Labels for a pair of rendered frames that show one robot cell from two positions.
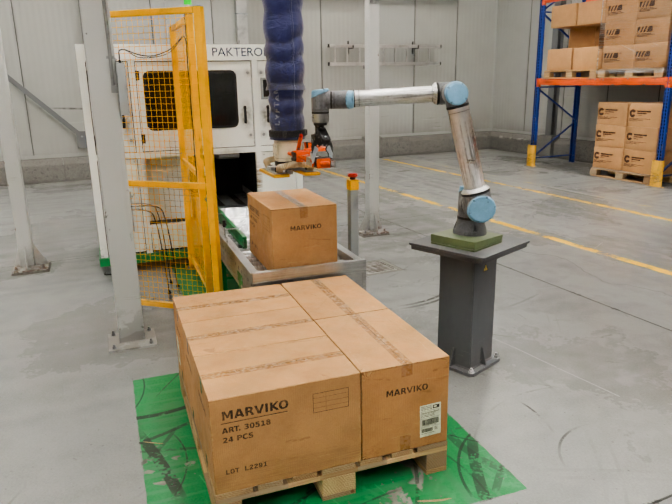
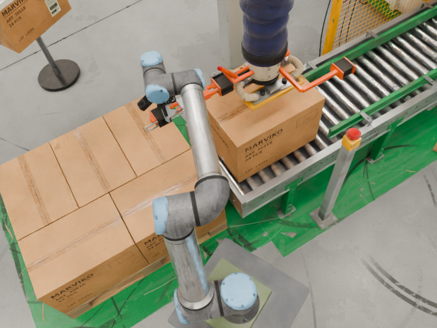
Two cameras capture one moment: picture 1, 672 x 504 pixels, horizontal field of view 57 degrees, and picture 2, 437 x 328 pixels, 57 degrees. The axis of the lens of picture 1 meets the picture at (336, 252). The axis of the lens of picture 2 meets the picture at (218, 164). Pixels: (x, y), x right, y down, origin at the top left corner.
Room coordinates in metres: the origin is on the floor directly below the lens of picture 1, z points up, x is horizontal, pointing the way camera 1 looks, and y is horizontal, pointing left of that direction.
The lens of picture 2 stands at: (3.38, -1.20, 2.76)
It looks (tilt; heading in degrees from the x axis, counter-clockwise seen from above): 58 degrees down; 85
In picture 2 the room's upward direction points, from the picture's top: 7 degrees counter-clockwise
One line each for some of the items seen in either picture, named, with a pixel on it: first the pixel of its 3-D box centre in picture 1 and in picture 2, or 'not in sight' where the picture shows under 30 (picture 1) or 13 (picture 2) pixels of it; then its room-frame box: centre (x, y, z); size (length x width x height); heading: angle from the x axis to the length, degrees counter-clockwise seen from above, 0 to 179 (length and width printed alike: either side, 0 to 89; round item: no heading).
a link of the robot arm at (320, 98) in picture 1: (320, 101); (153, 67); (3.26, 0.07, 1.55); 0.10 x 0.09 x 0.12; 90
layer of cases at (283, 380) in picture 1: (294, 361); (112, 194); (2.74, 0.21, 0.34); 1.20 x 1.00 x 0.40; 20
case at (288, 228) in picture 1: (290, 229); (261, 120); (3.79, 0.28, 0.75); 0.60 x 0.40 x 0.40; 20
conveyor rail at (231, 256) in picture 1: (220, 242); (326, 64); (4.45, 0.86, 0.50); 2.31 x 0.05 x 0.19; 20
